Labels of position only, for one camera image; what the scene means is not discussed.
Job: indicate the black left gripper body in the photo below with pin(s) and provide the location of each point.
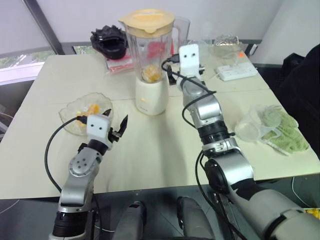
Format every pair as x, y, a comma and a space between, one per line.
114, 136

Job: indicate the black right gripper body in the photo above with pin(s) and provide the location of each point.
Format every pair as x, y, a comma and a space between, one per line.
201, 70

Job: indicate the peeled orange segments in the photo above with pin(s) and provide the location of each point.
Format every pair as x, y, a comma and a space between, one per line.
151, 73

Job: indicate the clear blender jar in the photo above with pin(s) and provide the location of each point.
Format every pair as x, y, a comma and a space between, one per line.
140, 47

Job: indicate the cream yellow blender lid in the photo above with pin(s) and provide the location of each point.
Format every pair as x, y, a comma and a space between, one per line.
147, 20

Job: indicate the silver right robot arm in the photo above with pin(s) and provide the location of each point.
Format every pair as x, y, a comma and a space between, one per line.
225, 160

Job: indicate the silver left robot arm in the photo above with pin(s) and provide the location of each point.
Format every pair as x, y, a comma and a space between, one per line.
77, 170

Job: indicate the white blender base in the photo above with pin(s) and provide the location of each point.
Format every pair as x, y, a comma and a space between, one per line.
151, 97

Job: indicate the black blender base part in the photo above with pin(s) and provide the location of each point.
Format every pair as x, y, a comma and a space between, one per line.
110, 42

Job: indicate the clear plastic bag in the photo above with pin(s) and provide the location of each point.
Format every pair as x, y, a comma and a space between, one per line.
225, 51

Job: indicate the white power strip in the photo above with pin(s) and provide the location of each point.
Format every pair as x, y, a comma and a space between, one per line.
237, 71

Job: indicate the clear glass bowl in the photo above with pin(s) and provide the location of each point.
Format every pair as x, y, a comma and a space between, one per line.
72, 125

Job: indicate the silver foil packet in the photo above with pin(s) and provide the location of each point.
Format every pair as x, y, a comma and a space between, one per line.
227, 40

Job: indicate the plastic bag with red contents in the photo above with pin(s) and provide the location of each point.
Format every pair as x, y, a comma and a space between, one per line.
120, 65

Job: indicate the small black object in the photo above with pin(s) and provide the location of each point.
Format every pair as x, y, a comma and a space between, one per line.
253, 48

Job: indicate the clear plastic cup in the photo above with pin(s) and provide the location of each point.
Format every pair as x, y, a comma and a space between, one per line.
267, 113
247, 131

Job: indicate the dark grey rounded shape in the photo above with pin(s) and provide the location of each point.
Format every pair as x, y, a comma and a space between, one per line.
195, 220
130, 220

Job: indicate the black chair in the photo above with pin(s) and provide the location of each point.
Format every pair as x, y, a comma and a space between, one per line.
302, 100

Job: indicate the green cloth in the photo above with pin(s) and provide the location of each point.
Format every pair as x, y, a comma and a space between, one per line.
287, 135

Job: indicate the yellow item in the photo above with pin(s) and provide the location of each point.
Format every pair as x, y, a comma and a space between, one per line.
312, 213

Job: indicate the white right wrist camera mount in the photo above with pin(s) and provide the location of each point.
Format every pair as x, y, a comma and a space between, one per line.
189, 58

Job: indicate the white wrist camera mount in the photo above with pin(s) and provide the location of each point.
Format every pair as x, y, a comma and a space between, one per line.
189, 58
98, 127

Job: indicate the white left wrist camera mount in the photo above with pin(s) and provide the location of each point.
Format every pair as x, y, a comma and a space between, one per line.
98, 127

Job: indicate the dark window frame post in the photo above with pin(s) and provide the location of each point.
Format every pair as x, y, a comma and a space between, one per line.
42, 25

